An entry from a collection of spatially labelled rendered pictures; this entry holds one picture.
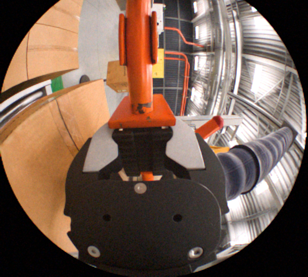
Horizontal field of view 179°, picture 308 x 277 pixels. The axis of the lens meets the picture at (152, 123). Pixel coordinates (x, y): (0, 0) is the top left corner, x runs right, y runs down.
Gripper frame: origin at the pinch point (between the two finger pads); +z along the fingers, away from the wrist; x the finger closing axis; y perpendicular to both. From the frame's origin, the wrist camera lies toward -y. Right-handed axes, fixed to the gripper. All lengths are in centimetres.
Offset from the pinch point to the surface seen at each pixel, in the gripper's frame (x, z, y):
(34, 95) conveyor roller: -66, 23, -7
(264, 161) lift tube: 46, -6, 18
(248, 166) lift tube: 33.8, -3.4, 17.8
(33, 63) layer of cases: -67, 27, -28
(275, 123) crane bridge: 174, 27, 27
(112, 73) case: -49, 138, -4
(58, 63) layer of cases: -66, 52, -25
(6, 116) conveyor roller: -66, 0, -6
